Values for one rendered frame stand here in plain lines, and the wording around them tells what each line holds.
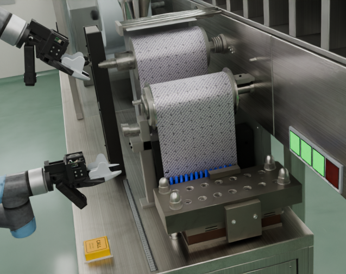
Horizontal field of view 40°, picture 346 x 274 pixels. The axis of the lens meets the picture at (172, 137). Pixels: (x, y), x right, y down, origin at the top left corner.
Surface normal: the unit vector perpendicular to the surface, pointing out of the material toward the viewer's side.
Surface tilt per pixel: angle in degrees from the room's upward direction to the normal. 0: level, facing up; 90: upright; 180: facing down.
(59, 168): 90
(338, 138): 90
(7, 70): 90
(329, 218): 0
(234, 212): 90
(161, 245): 0
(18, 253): 0
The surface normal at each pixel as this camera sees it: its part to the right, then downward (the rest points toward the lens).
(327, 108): -0.96, 0.20
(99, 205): -0.11, -0.91
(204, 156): 0.24, 0.37
